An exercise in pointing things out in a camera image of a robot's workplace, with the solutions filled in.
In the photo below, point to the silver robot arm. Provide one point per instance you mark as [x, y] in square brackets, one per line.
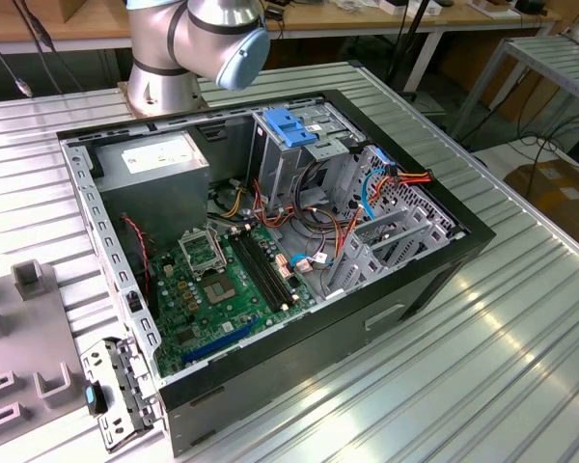
[198, 19]

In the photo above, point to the grey metal disk bay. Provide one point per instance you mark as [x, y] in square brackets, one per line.
[366, 263]

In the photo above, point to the black RAM slot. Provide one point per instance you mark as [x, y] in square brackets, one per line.
[254, 270]
[261, 270]
[274, 270]
[267, 270]

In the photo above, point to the grey metal drive cage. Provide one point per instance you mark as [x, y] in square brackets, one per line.
[280, 169]

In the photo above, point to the CPU socket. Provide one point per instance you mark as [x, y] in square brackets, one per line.
[219, 289]

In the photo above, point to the green motherboard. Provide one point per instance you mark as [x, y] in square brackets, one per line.
[231, 318]

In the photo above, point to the blue plastic drive latch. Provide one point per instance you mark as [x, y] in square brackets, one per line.
[284, 125]

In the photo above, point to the small blue plastic tab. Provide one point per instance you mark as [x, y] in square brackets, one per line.
[382, 155]

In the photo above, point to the blue expansion slot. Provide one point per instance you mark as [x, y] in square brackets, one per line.
[220, 341]

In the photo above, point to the black PC case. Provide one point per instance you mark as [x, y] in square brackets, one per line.
[280, 366]

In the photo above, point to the grey power supply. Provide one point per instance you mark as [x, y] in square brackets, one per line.
[154, 207]

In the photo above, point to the black latch blue button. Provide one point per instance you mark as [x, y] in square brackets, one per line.
[92, 396]

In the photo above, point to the large cardboard box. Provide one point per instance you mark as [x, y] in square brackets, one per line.
[559, 193]

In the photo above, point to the grey parts rack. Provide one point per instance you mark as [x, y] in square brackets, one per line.
[34, 337]

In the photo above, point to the metal slat side table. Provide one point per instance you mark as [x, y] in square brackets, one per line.
[555, 60]

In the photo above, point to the metal card retention bracket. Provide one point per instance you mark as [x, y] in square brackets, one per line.
[120, 366]

